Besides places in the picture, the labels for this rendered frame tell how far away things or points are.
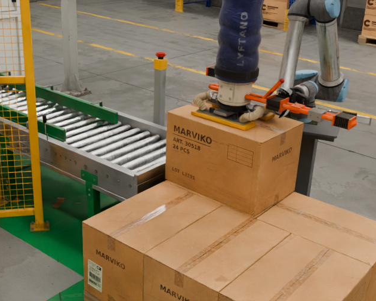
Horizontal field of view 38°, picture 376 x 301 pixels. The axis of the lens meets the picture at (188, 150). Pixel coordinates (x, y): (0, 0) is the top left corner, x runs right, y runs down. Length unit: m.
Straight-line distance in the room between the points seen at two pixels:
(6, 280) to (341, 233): 1.81
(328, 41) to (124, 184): 1.38
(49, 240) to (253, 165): 1.50
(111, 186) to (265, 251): 1.06
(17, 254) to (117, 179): 0.81
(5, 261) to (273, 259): 1.66
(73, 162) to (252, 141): 1.21
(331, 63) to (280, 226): 1.07
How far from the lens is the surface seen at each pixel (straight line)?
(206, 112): 2.85
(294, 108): 2.68
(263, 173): 2.70
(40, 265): 3.37
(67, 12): 6.14
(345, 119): 2.57
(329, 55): 3.25
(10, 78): 3.33
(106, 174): 3.16
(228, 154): 2.73
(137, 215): 2.72
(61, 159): 3.44
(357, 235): 2.76
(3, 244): 3.60
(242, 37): 2.70
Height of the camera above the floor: 1.90
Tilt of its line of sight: 23 degrees down
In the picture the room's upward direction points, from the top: 3 degrees clockwise
